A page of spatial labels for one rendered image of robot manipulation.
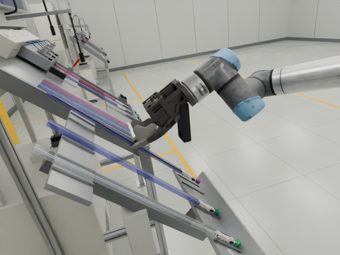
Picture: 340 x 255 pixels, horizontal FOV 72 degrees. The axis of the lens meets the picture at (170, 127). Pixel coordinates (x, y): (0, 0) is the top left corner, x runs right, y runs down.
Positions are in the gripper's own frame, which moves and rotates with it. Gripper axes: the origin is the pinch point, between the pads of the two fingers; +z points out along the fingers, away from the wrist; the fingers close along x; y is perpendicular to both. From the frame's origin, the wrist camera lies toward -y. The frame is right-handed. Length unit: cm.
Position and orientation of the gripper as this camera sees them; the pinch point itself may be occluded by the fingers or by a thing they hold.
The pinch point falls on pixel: (136, 145)
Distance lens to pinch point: 65.3
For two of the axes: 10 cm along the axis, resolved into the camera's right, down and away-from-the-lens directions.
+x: 2.7, 3.7, -8.9
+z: -7.7, 6.3, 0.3
